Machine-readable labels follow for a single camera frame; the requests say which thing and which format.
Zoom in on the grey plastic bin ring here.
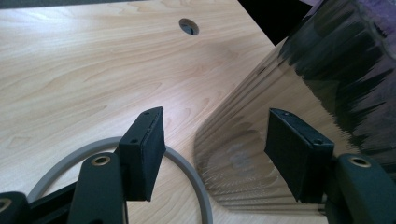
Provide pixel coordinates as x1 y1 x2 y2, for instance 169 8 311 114
25 135 215 224

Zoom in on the clear ribbed trash bin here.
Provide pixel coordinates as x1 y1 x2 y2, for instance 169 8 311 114
193 0 396 217

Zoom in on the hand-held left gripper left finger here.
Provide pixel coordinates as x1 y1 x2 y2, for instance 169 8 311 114
117 105 167 203

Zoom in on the purple plastic bag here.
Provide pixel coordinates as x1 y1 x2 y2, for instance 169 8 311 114
354 0 396 41

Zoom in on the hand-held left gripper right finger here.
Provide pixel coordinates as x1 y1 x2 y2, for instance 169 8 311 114
263 107 336 205

